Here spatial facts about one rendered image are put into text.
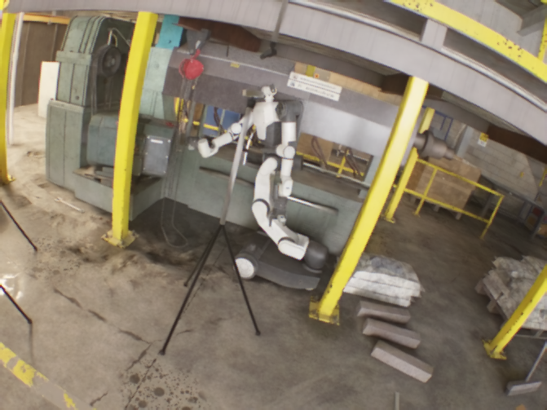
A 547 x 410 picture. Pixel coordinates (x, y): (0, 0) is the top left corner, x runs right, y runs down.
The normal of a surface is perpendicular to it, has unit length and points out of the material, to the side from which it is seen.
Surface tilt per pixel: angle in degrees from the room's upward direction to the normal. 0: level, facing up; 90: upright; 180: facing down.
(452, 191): 90
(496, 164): 90
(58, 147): 90
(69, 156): 90
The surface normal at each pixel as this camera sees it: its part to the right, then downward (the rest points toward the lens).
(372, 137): -0.17, 0.37
